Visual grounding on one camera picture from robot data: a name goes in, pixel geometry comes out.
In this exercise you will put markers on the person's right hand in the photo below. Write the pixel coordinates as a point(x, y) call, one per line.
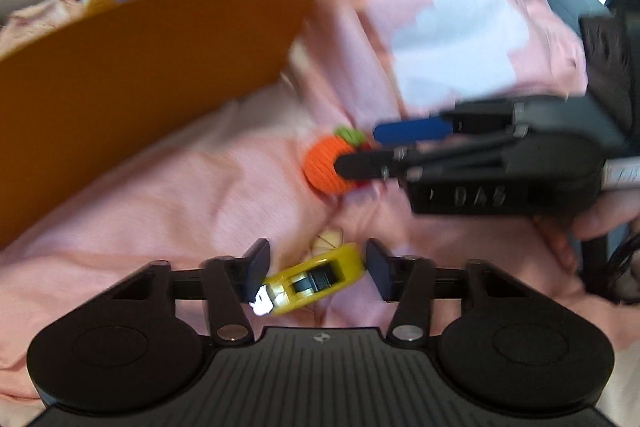
point(607, 217)

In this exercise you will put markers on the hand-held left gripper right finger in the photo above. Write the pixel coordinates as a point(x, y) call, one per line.
point(380, 269)

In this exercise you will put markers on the orange cardboard box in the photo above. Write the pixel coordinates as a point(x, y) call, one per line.
point(150, 67)

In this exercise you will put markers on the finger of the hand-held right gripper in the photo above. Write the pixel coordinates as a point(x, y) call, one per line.
point(410, 130)
point(360, 167)

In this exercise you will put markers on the pink fabric pouch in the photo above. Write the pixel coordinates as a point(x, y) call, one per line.
point(35, 24)

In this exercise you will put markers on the pink printed blanket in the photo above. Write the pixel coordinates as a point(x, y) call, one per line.
point(175, 187)

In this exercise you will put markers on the orange crochet pumpkin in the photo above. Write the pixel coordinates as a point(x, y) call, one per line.
point(322, 167)

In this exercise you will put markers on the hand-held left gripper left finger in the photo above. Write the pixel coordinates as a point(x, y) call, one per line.
point(257, 264)

